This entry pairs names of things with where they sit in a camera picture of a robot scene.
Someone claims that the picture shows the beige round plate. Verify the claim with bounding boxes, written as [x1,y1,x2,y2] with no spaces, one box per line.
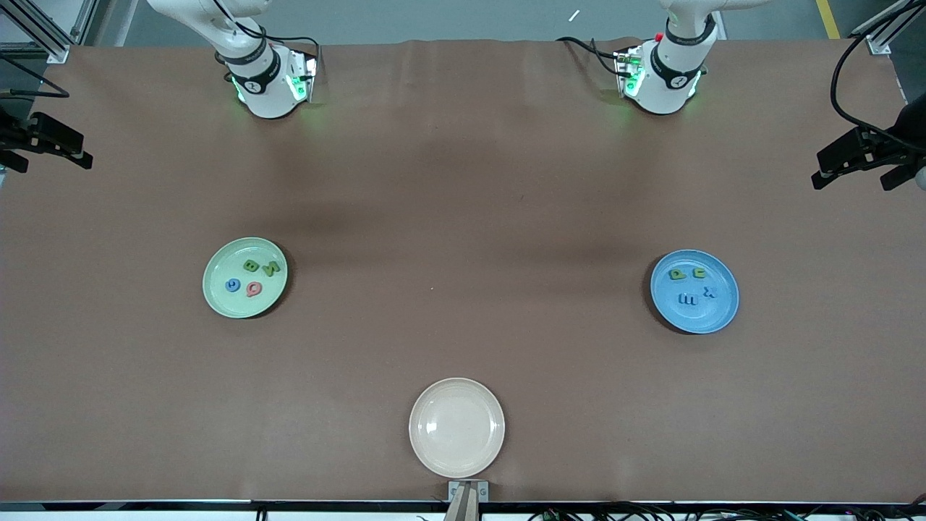
[409,377,506,479]

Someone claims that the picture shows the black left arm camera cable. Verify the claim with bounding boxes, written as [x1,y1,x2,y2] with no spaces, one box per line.
[829,0,926,138]

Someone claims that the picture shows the blue round plate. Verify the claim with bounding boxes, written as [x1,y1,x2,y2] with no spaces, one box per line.
[650,249,740,334]

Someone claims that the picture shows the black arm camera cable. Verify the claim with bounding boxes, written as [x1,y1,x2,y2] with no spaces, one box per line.
[829,0,926,138]
[0,54,71,100]

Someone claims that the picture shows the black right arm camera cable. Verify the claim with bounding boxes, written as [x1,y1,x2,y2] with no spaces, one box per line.
[0,54,71,100]

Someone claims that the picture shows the yellow floor tape strip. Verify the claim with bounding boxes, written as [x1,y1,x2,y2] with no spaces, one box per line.
[816,0,842,41]

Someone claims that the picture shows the brown table cover mat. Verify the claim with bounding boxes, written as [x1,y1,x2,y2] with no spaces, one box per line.
[0,38,926,504]

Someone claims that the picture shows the black cable bundle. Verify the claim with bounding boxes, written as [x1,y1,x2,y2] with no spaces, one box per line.
[527,503,926,521]

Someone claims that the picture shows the grey base connector bracket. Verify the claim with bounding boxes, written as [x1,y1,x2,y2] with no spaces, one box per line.
[286,54,319,102]
[613,47,645,98]

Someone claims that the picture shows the light green round plate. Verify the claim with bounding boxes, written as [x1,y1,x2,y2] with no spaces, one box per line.
[203,237,289,320]

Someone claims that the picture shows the aluminium frame profile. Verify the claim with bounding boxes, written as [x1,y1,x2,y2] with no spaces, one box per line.
[843,0,926,56]
[0,0,73,64]

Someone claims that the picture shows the black left base cable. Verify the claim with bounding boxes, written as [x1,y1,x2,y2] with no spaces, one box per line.
[556,36,624,77]

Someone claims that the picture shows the black right base cables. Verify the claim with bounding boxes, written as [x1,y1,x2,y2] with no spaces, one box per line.
[210,0,321,62]

